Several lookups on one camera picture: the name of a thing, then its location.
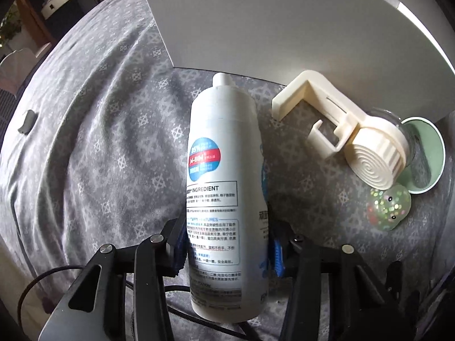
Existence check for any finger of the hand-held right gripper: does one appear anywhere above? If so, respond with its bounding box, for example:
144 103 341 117
386 260 422 327

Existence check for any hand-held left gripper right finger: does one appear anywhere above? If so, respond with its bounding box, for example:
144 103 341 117
266 220 416 341

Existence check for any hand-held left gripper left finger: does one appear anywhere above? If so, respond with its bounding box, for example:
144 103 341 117
43 218 189 341

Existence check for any white plastic bottle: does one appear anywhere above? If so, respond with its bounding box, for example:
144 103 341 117
185 72 272 324

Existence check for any white cardboard box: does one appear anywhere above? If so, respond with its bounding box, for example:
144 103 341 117
135 0 455 121

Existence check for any clear glitter squishy toy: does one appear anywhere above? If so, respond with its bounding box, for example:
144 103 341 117
368 181 412 231

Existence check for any cream suction cup hook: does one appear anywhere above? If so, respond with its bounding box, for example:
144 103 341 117
272 70 416 190

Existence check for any pale green cup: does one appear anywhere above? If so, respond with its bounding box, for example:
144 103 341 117
402 117 446 194

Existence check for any grey printed blanket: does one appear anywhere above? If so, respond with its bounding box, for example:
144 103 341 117
0 0 455 341

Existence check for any small grey object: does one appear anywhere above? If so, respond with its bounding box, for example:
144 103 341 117
19 109 36 135

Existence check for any white chair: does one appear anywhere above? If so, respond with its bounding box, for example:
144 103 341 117
0 48 36 95

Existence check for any dark cabinet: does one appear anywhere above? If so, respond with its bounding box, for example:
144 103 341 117
18 0 118 50

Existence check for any black cable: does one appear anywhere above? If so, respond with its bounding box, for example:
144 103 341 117
18 265 193 327

